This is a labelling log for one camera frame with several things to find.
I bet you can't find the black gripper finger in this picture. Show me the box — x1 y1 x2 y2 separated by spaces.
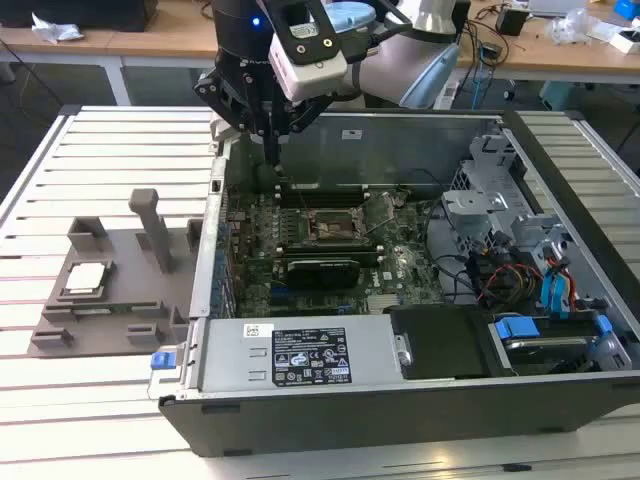
193 69 274 165
272 94 332 165

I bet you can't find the silver CPU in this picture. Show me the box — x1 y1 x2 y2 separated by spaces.
66 262 107 292

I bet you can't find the CPU socket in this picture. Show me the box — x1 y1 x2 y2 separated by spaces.
304 207 365 246

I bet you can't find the black cylindrical component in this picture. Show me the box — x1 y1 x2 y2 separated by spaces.
255 164 279 194

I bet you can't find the large black box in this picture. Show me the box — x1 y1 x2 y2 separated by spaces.
0 0 159 31

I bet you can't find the white remote control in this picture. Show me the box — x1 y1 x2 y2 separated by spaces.
433 79 459 110

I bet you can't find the black graphics card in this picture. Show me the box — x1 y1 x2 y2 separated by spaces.
284 255 362 291

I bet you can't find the green motherboard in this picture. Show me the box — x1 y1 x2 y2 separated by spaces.
224 187 446 319

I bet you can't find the crumpled white paper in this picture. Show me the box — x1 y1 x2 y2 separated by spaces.
31 12 86 44

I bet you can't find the silver metal drive cage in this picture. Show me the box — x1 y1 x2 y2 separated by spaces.
440 130 574 266

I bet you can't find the silver chipset heatsink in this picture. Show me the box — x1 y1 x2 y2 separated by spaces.
367 294 401 314

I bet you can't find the grey parts rack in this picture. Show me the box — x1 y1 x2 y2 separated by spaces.
29 187 204 359

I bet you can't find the small black box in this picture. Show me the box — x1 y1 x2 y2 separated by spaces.
494 7 529 36

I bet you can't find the silver power supply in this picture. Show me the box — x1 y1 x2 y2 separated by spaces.
182 314 401 396

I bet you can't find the green RAM stick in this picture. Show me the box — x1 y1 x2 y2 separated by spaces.
73 303 135 318

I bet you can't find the teal plastic box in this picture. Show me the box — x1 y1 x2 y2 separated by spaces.
539 79 596 111

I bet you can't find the black plastic shroud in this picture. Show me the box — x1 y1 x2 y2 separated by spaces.
388 304 494 381

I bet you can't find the white flat device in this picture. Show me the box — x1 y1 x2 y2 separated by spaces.
528 0 587 16

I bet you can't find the clear plastic bag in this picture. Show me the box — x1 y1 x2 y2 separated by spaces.
542 7 601 46

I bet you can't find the hard disk in blue carrier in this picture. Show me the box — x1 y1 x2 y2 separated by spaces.
487 312 614 376

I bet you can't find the black PC case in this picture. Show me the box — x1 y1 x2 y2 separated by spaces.
148 107 640 459

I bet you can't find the small white box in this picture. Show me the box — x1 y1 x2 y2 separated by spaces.
607 27 640 54

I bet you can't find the grey case handle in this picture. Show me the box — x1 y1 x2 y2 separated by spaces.
209 112 237 144

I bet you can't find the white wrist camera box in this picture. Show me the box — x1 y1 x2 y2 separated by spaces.
268 0 349 101

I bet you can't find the wooden desk white frame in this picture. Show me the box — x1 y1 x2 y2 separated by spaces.
452 0 640 86
0 22 221 106

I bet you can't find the yellow red wire bundle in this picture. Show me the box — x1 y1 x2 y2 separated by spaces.
477 263 545 304

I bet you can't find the blue flat wire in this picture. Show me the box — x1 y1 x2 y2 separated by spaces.
541 257 576 321

